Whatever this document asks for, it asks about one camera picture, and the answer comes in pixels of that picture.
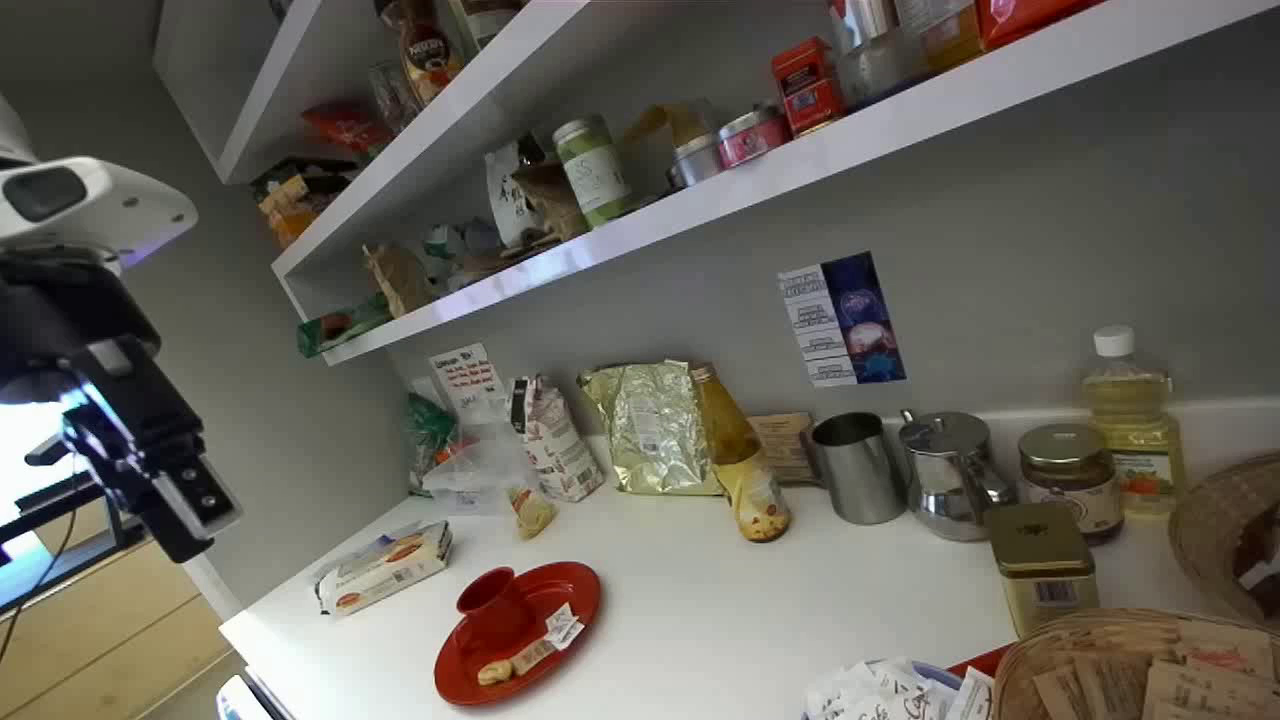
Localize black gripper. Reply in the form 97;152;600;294
55;337;242;566

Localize red cup with handle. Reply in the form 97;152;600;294
451;562;536;653

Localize stainless steel cup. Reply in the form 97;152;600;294
808;409;911;529

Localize wooden drawer cabinet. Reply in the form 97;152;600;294
0;499;249;720

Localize white butter carton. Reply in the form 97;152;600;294
313;521;462;621

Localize green plastic packets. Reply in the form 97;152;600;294
291;294;398;363

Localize clear plastic cookie bag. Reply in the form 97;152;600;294
406;388;566;543

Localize handwritten tea sign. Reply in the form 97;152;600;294
424;341;515;427

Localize brown paper bag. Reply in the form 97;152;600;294
359;236;436;320

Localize small tan cookie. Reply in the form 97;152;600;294
474;653;519;693

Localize red round plate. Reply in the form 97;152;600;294
434;556;608;710

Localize white tea bag packet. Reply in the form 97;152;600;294
541;598;594;654

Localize orange snack packet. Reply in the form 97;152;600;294
297;94;400;163

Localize white printed snack bag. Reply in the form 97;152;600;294
481;133;594;260

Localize gold foil bag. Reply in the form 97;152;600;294
578;355;724;499

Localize yellow glass bottle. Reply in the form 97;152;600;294
690;363;798;548

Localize tan paper pouch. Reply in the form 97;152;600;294
616;99;719;203

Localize silver tin can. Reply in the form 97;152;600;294
667;129;729;190

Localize pink tin can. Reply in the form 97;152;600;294
714;103;798;174

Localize pile of white sachets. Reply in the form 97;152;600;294
798;653;1001;720

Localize red cardboard box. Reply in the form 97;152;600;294
768;31;849;140

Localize stainless steel teapot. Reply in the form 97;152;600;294
898;409;1021;543

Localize red serving tray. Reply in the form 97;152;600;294
945;642;1012;678

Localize tall glass jar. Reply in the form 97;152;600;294
826;0;925;113

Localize gold tin box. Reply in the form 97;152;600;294
979;499;1103;641

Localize glass jar gold lid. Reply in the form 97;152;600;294
1017;419;1128;543

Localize clear cooking oil bottle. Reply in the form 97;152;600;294
1077;325;1188;521

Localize wicker basket with packets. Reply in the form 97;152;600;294
994;607;1280;720

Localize short white wall shelf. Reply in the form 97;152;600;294
149;0;536;187

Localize blue white wall poster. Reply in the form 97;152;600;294
776;247;911;393

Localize long white wall shelf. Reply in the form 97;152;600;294
270;0;1280;372

